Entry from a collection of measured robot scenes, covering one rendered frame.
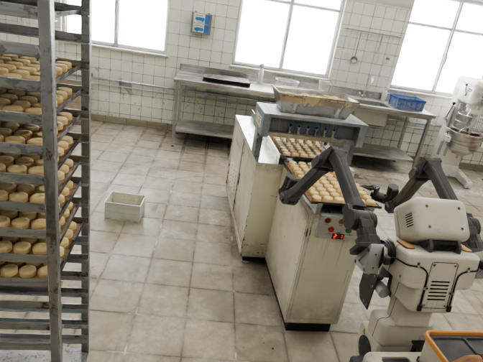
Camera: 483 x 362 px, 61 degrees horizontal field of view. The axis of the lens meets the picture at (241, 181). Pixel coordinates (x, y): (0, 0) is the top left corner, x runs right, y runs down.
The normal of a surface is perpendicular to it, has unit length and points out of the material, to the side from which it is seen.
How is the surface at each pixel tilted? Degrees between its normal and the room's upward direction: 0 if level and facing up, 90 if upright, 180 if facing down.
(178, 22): 90
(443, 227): 47
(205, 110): 90
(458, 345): 0
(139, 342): 0
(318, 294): 90
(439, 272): 82
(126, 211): 90
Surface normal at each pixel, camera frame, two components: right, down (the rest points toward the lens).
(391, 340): 0.15, 0.26
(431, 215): 0.20, -0.33
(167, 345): 0.15, -0.91
